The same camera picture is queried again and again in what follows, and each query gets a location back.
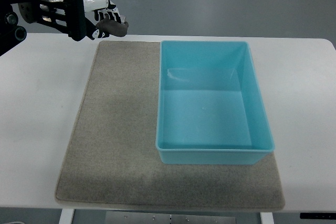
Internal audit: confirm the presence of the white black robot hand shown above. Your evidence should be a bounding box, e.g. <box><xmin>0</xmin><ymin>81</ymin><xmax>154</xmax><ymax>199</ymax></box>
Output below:
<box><xmin>83</xmin><ymin>0</ymin><xmax>126</xmax><ymax>40</ymax></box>

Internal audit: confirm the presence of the brown hippo toy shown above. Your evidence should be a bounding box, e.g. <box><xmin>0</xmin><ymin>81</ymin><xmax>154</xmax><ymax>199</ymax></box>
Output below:
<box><xmin>96</xmin><ymin>18</ymin><xmax>129</xmax><ymax>37</ymax></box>

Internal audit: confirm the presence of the blue plastic box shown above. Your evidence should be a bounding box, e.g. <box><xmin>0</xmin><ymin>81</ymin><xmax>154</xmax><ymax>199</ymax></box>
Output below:
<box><xmin>156</xmin><ymin>40</ymin><xmax>275</xmax><ymax>165</ymax></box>

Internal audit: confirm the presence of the grey felt mat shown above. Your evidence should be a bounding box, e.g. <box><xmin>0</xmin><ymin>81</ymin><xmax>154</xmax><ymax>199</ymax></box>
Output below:
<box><xmin>55</xmin><ymin>41</ymin><xmax>285</xmax><ymax>211</ymax></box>

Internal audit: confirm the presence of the white left table leg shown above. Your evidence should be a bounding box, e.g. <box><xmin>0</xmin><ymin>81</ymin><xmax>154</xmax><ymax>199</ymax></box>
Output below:
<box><xmin>58</xmin><ymin>208</ymin><xmax>75</xmax><ymax>224</ymax></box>

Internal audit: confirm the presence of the white table leg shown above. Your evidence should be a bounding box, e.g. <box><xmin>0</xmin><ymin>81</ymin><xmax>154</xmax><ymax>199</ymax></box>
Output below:
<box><xmin>260</xmin><ymin>212</ymin><xmax>275</xmax><ymax>224</ymax></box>
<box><xmin>58</xmin><ymin>208</ymin><xmax>75</xmax><ymax>224</ymax></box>

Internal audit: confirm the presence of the white right table leg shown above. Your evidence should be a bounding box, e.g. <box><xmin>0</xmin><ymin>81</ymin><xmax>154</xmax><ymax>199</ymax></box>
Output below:
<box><xmin>260</xmin><ymin>212</ymin><xmax>275</xmax><ymax>224</ymax></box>

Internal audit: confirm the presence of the black table control panel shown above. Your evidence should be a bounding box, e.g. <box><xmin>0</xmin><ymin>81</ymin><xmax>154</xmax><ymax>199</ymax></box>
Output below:
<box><xmin>300</xmin><ymin>212</ymin><xmax>336</xmax><ymax>220</ymax></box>

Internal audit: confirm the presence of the metal table frame plate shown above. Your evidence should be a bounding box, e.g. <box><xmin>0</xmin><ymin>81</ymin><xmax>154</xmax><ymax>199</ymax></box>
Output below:
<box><xmin>105</xmin><ymin>211</ymin><xmax>237</xmax><ymax>224</ymax></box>

